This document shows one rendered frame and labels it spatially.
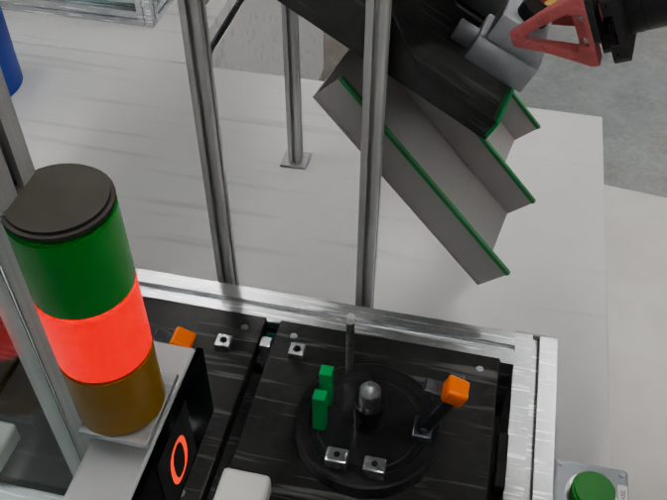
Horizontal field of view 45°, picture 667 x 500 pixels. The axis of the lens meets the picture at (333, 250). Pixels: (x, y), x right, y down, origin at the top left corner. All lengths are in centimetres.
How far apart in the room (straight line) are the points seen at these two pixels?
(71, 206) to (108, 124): 102
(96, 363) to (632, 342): 78
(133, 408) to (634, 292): 81
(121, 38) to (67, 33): 11
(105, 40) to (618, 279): 101
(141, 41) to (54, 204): 123
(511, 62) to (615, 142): 211
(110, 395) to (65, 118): 101
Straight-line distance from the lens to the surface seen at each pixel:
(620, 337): 108
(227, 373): 85
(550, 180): 127
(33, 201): 37
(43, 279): 38
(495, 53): 77
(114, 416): 45
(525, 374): 88
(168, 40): 158
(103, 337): 40
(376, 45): 73
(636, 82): 320
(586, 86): 312
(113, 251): 37
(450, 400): 72
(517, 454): 82
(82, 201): 37
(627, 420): 100
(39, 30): 168
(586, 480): 81
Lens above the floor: 165
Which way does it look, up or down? 45 degrees down
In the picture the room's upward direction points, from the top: straight up
